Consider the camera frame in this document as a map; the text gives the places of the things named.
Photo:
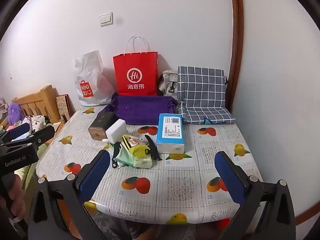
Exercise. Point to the patterned book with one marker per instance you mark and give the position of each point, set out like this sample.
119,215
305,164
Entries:
63,106

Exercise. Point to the white tissue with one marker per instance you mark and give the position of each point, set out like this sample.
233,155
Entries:
107,140

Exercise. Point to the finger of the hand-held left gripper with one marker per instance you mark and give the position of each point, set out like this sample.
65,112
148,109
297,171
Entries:
42,133
17,133

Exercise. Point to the wooden headboard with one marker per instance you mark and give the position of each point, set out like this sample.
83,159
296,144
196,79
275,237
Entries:
40,100

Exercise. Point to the green tissue packet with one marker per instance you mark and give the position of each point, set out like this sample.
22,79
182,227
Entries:
140,162

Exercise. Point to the wooden door frame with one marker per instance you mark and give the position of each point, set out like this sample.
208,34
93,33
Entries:
237,42

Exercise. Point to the wooden bedside shelf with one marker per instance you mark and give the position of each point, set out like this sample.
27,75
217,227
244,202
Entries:
58,126

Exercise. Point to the beige backpack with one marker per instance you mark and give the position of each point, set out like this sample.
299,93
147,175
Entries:
167,82

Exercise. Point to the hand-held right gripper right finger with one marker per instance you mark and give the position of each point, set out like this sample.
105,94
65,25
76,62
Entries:
230,177

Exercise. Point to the red paper bag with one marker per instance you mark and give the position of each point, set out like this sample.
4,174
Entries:
135,75

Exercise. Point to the purple towel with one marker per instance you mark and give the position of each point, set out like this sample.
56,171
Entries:
142,108

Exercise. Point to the dark green tea box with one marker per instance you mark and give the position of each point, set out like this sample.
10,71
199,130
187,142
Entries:
98,126

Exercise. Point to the white foam block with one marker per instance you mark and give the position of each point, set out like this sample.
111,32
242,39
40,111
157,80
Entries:
116,130

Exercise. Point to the blue tissue pack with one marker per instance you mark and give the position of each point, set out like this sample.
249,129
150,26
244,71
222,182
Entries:
170,132

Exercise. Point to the white light switch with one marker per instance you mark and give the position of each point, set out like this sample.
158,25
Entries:
106,19

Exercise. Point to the purple plush toy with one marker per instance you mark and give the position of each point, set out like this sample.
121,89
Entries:
15,113

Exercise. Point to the fruit print tablecloth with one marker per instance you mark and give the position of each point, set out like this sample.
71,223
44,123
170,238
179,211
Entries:
175,187

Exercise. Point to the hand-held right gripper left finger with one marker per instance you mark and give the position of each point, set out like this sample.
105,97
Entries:
96,172

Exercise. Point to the white plastic shopping bag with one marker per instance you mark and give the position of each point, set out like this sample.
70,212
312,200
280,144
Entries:
91,80

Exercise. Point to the yellow mesh pouch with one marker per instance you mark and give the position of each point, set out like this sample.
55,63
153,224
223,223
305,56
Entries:
135,147

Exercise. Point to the white dotted cloth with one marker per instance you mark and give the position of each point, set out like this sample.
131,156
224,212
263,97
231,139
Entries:
37,122

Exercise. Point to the grey plaid cushion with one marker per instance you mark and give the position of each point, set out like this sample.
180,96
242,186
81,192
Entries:
202,90

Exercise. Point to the person's left hand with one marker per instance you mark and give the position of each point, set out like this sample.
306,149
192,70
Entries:
16,200

